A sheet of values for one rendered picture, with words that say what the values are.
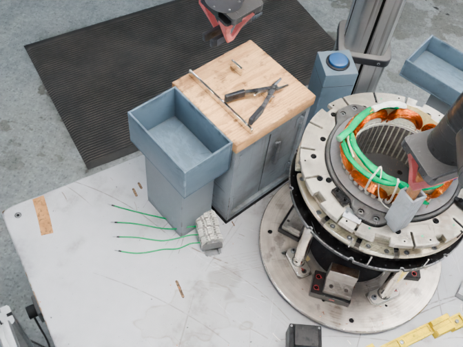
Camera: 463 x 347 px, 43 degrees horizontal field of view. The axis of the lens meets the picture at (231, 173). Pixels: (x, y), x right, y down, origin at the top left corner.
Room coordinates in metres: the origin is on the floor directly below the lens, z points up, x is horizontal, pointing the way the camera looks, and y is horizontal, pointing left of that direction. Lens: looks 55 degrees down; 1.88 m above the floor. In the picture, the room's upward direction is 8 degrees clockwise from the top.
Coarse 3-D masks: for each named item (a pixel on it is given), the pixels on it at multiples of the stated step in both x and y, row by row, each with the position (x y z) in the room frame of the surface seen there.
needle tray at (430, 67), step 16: (432, 48) 0.98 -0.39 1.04; (448, 48) 0.96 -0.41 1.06; (416, 64) 0.94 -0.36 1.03; (432, 64) 0.94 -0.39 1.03; (448, 64) 0.95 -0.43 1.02; (416, 80) 0.88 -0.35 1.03; (432, 80) 0.86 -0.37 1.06; (448, 80) 0.90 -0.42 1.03; (432, 96) 0.87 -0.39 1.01; (448, 96) 0.84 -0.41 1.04
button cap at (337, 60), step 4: (336, 52) 0.92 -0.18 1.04; (332, 56) 0.90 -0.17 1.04; (336, 56) 0.90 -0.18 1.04; (340, 56) 0.91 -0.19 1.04; (344, 56) 0.91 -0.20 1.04; (332, 60) 0.89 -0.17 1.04; (336, 60) 0.89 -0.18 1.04; (340, 60) 0.90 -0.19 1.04; (344, 60) 0.90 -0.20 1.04; (348, 60) 0.90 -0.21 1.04; (332, 64) 0.89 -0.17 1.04; (336, 64) 0.88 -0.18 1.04; (340, 64) 0.89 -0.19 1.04; (344, 64) 0.89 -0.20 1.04
